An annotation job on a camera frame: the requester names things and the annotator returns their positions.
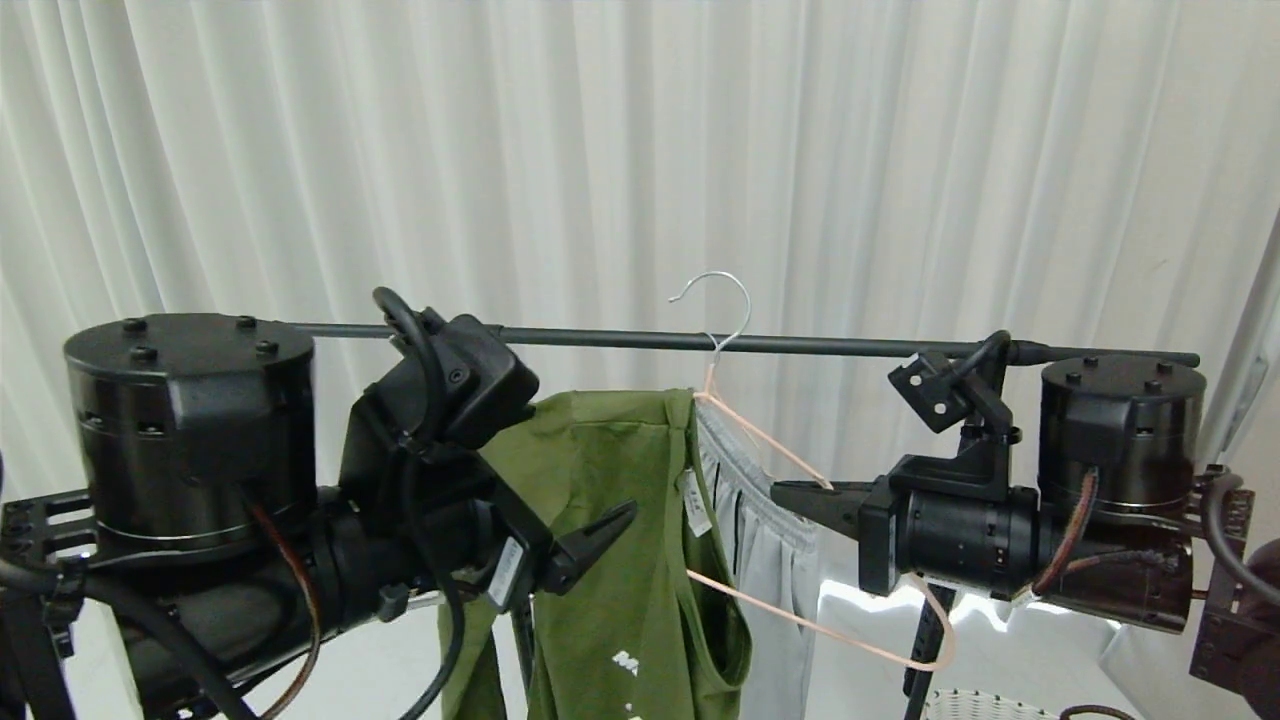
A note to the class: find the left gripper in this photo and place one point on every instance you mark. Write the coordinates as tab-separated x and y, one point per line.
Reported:
370	560

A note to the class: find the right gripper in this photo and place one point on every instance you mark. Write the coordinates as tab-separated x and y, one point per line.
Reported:
950	545

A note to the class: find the green sleeveless shirt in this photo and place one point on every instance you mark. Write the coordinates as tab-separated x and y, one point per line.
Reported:
620	480

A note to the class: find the pale grey shorts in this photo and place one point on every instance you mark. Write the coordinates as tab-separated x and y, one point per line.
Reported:
775	600

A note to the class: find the pink clothes hanger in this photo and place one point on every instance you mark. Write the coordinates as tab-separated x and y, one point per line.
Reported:
800	617

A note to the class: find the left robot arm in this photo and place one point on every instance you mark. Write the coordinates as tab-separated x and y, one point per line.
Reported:
190	430

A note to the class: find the black clothes rack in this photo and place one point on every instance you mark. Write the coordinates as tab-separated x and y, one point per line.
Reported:
850	346

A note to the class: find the white laundry basket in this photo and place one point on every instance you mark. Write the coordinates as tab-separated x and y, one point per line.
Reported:
980	705

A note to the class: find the white curtain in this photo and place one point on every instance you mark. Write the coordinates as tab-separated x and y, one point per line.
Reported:
600	150

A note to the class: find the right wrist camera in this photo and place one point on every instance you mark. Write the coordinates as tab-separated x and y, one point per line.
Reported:
925	395

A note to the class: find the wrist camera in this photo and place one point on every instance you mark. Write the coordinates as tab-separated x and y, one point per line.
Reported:
925	395
480	380

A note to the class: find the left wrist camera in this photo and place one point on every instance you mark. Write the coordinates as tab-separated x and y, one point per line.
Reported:
480	380

